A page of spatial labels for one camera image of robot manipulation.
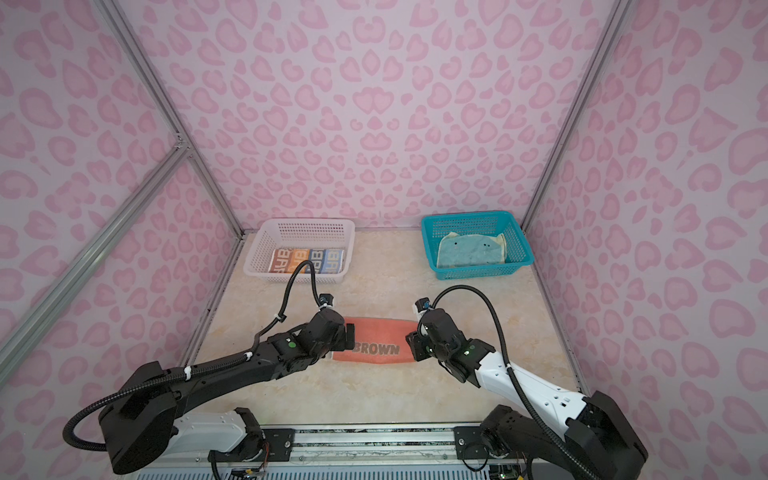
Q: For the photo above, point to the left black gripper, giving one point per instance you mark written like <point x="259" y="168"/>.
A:
<point x="346" y="339"/>

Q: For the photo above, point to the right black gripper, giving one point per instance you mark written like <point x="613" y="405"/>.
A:
<point x="413" y="341"/>

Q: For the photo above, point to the red brown towel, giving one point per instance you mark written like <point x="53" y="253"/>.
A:
<point x="379" y="341"/>

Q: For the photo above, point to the teal cat face towel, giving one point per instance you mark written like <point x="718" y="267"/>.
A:
<point x="469" y="250"/>

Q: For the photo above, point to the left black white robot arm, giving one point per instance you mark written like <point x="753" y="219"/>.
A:
<point x="138" y="425"/>

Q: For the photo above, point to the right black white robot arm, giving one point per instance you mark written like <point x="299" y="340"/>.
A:
<point x="586" y="435"/>

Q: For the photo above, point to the white plastic basket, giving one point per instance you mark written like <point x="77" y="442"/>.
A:
<point x="280" y="245"/>

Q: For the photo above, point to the teal plastic basket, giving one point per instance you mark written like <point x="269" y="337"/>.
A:
<point x="519" y="253"/>

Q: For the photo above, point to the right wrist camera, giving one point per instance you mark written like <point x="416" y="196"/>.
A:
<point x="421" y="305"/>

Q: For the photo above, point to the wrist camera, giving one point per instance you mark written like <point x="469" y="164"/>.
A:
<point x="421" y="305"/>
<point x="326" y="300"/>

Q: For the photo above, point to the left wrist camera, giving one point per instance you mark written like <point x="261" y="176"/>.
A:
<point x="326" y="300"/>

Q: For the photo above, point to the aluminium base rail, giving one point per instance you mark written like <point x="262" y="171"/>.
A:
<point x="363" y="451"/>

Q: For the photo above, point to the right aluminium corner post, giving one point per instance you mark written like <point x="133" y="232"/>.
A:
<point x="607" y="41"/>

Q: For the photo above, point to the aluminium corner post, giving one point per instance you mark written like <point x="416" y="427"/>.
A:
<point x="607" y="41"/>
<point x="128" y="39"/>

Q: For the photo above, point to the aluminium frame diagonal bar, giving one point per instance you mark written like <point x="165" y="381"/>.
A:
<point x="39" y="319"/>

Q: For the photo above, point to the left aluminium corner post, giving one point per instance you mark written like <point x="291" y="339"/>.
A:
<point x="128" y="39"/>

